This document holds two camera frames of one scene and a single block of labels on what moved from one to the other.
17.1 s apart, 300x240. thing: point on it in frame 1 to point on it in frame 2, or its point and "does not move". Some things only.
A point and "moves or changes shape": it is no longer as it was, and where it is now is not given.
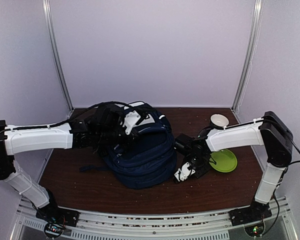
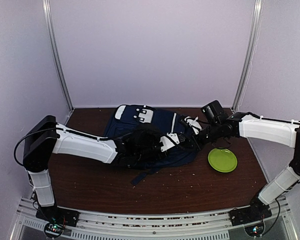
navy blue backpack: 148,160 moves or changes shape
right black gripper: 205,167 to 196,144
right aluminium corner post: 255,26 does not move
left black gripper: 130,141 to 155,158
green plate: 226,161 does not move
